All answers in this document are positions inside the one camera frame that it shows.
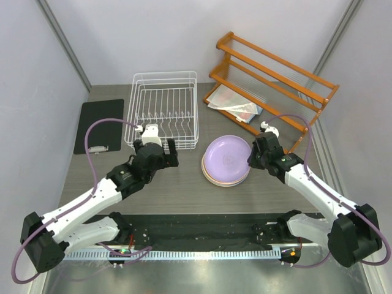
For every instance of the clear plastic zip bag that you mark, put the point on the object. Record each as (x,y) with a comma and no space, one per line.
(224,98)

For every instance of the purple plate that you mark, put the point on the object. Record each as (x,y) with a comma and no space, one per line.
(225,159)

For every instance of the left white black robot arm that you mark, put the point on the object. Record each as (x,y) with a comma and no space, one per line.
(49,238)

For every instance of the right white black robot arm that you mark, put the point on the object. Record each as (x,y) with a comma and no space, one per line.
(350,232)

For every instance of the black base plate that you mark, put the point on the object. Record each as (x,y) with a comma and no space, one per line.
(206,232)

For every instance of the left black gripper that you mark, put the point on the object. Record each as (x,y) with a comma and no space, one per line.
(169,160)

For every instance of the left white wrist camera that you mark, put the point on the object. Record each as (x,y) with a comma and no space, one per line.
(149,134)

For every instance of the yellow bear plate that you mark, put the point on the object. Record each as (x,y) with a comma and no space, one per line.
(214,183)

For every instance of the white wire dish rack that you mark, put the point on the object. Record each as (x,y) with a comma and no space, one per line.
(169,100)

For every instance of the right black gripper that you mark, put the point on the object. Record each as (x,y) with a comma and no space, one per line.
(252,162)

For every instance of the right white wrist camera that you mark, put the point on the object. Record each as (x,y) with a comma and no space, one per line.
(265,127)

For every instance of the orange plate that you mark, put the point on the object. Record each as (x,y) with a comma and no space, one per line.
(204,171)

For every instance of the aluminium slotted rail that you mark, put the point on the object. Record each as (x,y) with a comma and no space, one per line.
(103,254)

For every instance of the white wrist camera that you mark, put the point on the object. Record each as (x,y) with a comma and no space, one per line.
(265,127)
(149,134)

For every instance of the orange wooden shelf rack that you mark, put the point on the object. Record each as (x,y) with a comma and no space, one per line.
(279,87)

